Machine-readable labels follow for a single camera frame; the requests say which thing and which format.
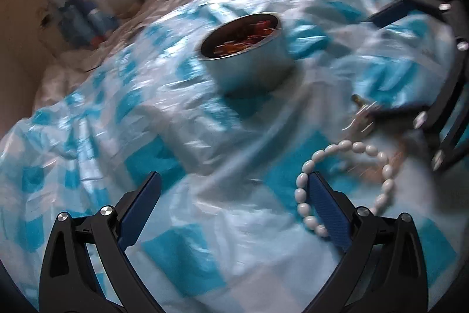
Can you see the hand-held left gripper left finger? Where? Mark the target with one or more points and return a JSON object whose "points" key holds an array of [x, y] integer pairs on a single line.
{"points": [[141, 205]]}

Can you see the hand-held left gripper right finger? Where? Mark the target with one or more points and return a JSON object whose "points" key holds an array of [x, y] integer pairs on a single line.
{"points": [[329, 210]]}

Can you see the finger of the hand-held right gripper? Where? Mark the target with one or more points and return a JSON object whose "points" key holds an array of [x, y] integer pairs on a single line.
{"points": [[392, 14], [399, 112]]}

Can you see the round metal tin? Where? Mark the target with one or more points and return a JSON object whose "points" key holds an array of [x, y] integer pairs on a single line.
{"points": [[249, 71]]}

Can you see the blue checkered plastic sheet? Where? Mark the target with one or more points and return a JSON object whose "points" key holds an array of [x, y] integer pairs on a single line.
{"points": [[220, 159]]}

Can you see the cartoon print blue curtain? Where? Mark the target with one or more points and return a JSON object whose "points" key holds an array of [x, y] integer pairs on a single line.
{"points": [[80, 16]]}

